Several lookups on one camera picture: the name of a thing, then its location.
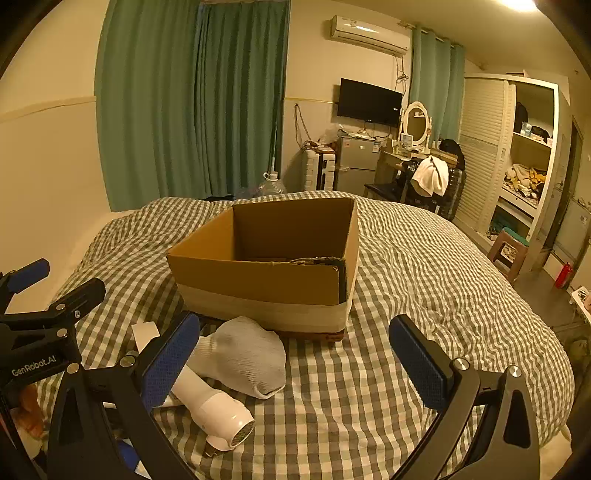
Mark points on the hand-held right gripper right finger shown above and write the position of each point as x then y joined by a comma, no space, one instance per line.
422,367

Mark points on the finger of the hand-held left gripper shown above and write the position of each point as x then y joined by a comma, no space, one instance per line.
81,295
28,273

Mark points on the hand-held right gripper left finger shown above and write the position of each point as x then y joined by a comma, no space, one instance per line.
168,369

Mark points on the white printed packet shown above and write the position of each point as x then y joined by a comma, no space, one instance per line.
144,334

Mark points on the white hair dryer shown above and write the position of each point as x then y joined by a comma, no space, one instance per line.
207,406

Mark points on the white grey sock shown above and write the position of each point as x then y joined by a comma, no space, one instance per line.
249,355

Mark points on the cardboard box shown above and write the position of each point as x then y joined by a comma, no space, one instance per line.
258,286

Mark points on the grey white checked blanket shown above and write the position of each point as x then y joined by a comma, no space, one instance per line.
392,277

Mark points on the small brown stool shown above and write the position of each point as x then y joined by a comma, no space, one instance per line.
505,251

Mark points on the red fire extinguisher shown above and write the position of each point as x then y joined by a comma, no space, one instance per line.
563,274

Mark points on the dark chair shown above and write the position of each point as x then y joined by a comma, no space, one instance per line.
383,191

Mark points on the white towel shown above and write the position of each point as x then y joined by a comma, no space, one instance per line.
429,177

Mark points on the wooden dressing table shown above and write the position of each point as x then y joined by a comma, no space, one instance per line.
390,166

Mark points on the large clear water bottle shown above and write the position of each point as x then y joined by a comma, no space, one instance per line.
272,184

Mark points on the pile of clothes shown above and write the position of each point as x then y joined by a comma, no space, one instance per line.
524,180

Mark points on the silver small fridge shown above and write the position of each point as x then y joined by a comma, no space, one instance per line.
358,161

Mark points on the black bag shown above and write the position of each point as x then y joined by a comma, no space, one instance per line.
452,150

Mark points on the white suitcase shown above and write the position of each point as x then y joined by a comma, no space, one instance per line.
318,170

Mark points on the white wardrobe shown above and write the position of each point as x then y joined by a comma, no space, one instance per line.
482,147

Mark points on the white oval vanity mirror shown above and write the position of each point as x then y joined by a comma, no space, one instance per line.
415,123

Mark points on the narrow green curtain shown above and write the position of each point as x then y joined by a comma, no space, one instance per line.
436,87

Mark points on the white air conditioner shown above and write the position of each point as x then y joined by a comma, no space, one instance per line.
369,34

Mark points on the black wall television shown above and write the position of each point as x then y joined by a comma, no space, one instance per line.
369,101

